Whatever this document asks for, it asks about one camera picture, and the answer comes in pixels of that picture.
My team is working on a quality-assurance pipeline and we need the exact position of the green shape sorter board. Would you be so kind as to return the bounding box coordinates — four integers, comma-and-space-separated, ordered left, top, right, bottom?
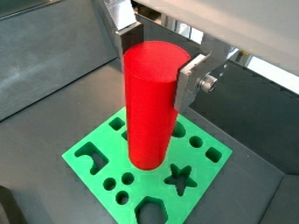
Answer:
61, 110, 232, 224

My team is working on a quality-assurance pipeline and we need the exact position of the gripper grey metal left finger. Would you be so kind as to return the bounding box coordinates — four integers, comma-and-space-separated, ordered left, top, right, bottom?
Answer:
104, 0, 144, 63

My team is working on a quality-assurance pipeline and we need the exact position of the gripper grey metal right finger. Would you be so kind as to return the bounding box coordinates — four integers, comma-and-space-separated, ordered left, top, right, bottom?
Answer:
173, 34, 231, 112

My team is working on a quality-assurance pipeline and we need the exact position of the red cylinder peg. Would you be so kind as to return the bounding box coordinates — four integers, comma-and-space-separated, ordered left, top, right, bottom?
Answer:
124, 41, 191, 171

